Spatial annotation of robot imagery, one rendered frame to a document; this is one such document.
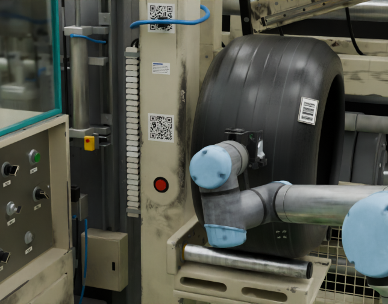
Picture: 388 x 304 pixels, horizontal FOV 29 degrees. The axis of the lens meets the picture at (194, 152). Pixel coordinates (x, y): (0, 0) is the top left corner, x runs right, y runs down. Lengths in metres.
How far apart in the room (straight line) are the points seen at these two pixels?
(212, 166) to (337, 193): 0.23
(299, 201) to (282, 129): 0.33
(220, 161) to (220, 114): 0.40
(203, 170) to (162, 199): 0.70
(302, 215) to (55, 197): 0.82
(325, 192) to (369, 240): 0.28
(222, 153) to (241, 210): 0.12
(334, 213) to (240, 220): 0.18
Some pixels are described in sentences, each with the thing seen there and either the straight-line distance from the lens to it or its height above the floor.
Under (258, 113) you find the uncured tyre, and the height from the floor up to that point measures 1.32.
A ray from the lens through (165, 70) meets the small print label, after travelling 1.99.
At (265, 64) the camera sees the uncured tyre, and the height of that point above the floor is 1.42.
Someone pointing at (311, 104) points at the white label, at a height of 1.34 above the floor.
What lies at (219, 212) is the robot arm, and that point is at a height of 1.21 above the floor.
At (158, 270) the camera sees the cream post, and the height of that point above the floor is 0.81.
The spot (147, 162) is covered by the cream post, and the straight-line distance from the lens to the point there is 2.07.
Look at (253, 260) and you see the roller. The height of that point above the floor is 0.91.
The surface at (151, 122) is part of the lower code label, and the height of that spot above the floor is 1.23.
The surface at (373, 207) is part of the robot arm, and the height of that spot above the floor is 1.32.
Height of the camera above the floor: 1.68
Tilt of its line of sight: 15 degrees down
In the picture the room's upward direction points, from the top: 1 degrees clockwise
